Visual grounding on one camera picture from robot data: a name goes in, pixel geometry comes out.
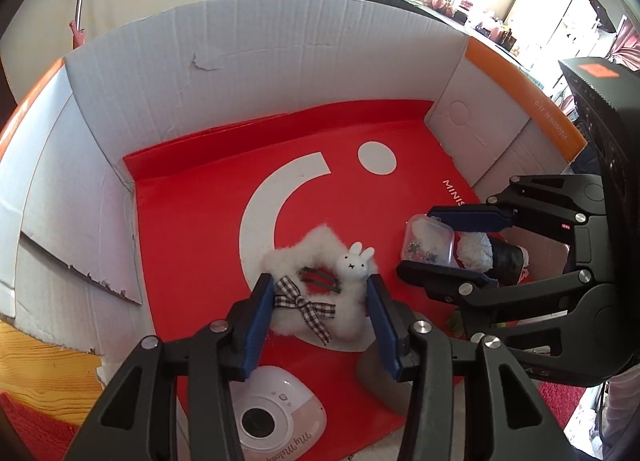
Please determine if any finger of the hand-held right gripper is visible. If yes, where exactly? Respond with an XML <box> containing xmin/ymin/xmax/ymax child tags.
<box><xmin>427</xmin><ymin>173</ymin><xmax>608</xmax><ymax>273</ymax></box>
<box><xmin>396</xmin><ymin>260</ymin><xmax>609</xmax><ymax>343</ymax></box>

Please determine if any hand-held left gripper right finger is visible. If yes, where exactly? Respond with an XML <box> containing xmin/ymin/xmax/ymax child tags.
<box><xmin>364</xmin><ymin>275</ymin><xmax>566</xmax><ymax>461</ymax></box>

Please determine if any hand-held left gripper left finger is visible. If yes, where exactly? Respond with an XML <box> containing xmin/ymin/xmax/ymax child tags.
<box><xmin>82</xmin><ymin>273</ymin><xmax>276</xmax><ymax>461</ymax></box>

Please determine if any clear plastic box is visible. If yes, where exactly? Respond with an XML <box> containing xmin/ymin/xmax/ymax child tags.
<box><xmin>402</xmin><ymin>217</ymin><xmax>456</xmax><ymax>264</ymax></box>

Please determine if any grey oval case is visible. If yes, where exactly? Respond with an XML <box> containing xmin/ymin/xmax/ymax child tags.
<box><xmin>355</xmin><ymin>311</ymin><xmax>431</xmax><ymax>414</ymax></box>

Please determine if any pink mini camera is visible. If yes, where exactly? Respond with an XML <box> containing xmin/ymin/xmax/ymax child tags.
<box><xmin>227</xmin><ymin>365</ymin><xmax>328</xmax><ymax>461</ymax></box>

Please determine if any white fluffy bunny hair clip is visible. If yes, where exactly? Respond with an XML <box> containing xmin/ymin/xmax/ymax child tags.
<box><xmin>262</xmin><ymin>226</ymin><xmax>381</xmax><ymax>344</ymax></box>

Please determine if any orange and white cardboard box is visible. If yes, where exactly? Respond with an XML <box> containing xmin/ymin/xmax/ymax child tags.
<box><xmin>0</xmin><ymin>0</ymin><xmax>587</xmax><ymax>461</ymax></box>

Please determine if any person's right forearm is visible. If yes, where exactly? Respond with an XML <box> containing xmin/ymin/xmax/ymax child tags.
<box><xmin>605</xmin><ymin>366</ymin><xmax>640</xmax><ymax>452</ymax></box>

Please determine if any pink curtain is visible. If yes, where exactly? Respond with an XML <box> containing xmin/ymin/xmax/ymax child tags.
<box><xmin>607</xmin><ymin>16</ymin><xmax>640</xmax><ymax>72</ymax></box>

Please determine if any red paper liner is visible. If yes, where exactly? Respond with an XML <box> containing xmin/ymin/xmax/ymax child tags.
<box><xmin>122</xmin><ymin>100</ymin><xmax>501</xmax><ymax>457</ymax></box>

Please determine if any white refrigerator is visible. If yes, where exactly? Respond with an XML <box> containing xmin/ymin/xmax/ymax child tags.
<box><xmin>502</xmin><ymin>0</ymin><xmax>601</xmax><ymax>76</ymax></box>

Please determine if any wooden table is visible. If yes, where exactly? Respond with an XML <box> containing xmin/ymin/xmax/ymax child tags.
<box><xmin>0</xmin><ymin>321</ymin><xmax>103</xmax><ymax>427</ymax></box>

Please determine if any red knitted blanket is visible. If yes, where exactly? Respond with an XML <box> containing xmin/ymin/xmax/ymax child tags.
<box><xmin>0</xmin><ymin>381</ymin><xmax>588</xmax><ymax>461</ymax></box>

